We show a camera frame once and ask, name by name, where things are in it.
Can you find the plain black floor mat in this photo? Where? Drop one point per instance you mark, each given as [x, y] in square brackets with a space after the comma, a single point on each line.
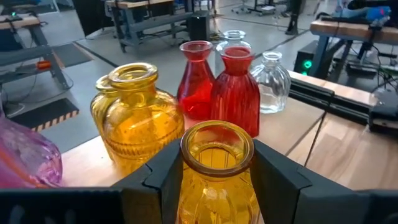
[71, 54]

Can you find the yellow embossed glass jar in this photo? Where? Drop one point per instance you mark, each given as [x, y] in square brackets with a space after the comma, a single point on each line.
[99, 109]
[140, 124]

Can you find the blue glove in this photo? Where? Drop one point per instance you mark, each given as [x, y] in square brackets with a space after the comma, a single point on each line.
[377, 14]

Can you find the red pleated glass vase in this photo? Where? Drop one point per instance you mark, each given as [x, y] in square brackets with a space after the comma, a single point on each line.
[236, 99]

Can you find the yellow slim ribbed vase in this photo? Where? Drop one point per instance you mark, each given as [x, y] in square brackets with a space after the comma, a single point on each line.
[217, 193]

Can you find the clear tall ribbed jar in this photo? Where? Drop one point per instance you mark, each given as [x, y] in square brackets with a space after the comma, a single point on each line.
[234, 39]

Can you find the black speaker box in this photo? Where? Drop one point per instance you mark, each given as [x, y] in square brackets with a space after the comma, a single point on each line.
[199, 26]

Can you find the hazard-striped black floor mat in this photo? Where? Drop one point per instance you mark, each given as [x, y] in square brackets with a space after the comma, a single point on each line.
[43, 113]

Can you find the red smooth flask vase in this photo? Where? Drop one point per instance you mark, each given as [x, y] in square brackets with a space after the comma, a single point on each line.
[194, 93]

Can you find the small orange object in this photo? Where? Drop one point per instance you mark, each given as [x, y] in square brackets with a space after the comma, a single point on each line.
[43, 64]

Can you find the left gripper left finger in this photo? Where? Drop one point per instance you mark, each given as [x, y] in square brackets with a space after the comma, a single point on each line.
[149, 193]

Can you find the wooden workbench blue legs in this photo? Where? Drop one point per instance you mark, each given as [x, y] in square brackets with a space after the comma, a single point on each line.
[342, 29]

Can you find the pink round glass vase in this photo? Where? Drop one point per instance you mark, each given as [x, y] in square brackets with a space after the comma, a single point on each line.
[28, 155]

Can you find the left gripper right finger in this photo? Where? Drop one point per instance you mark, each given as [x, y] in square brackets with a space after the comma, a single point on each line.
[280, 193]

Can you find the black computer green light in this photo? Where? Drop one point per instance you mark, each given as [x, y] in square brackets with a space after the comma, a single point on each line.
[306, 62]

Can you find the clear round ribbed vase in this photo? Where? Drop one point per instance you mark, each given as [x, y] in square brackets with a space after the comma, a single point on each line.
[273, 87]

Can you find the wooden workbench grey frame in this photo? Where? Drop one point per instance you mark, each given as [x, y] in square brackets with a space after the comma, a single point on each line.
[140, 3]

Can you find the person's leg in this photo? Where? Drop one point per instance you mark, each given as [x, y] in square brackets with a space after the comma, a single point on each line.
[293, 18]

